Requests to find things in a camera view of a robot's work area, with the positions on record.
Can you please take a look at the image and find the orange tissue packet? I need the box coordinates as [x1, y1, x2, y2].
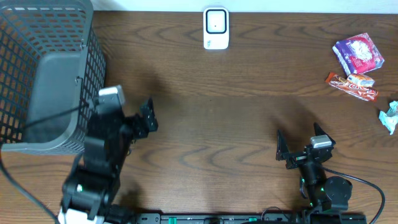
[347, 74, 375, 88]

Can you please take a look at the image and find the white barcode scanner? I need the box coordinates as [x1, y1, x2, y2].
[203, 7, 229, 50]

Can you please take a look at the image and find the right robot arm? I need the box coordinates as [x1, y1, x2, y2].
[276, 123, 353, 223]

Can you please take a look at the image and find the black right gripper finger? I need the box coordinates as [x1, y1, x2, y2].
[313, 122, 336, 146]
[275, 129, 290, 161]

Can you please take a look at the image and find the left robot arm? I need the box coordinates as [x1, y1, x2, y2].
[58, 97, 159, 223]

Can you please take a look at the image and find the purple snack packet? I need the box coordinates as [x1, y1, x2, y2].
[332, 33, 384, 76]

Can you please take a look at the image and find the teal wet wipes packet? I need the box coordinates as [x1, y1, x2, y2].
[379, 101, 398, 135]

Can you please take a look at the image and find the grey plastic mesh basket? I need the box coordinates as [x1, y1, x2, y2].
[1, 0, 106, 155]

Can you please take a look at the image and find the orange-red snack bar wrapper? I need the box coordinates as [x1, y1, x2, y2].
[325, 72, 379, 102]

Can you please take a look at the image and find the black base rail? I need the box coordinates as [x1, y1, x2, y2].
[134, 212, 367, 224]

